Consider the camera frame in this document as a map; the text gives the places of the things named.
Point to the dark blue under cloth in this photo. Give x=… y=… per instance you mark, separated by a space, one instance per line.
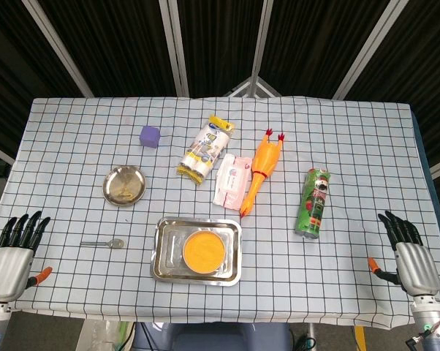
x=422 y=146

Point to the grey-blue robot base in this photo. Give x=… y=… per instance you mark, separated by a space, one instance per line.
x=212 y=338

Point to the orange rubber chicken toy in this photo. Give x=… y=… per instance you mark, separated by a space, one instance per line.
x=265 y=157

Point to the round steel plate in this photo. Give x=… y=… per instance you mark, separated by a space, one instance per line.
x=124 y=184

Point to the purple foam cube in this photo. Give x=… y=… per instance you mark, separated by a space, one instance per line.
x=149 y=137

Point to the pink wet wipes pack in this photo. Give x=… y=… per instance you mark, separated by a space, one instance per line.
x=231 y=183

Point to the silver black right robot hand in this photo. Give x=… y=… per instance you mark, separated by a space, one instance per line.
x=417 y=267

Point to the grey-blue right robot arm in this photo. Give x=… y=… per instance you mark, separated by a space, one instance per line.
x=430 y=314

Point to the green Pringles can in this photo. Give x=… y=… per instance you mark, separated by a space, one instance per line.
x=313 y=204

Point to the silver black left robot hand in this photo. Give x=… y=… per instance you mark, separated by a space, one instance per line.
x=8 y=267

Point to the bowl of yellow powder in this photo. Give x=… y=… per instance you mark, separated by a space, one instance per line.
x=203 y=252

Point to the yellow white bag roll pack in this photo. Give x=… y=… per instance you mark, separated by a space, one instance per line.
x=205 y=150

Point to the white metal screen foot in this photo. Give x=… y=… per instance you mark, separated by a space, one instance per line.
x=253 y=87

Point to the white black-grid tablecloth table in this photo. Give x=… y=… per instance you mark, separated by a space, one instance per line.
x=315 y=146

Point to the rectangular steel tray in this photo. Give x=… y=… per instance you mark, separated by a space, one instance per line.
x=169 y=248

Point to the black folding screen white frame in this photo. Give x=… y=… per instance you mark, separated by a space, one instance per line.
x=114 y=36

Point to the small steel spoon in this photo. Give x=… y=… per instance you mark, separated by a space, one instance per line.
x=115 y=243

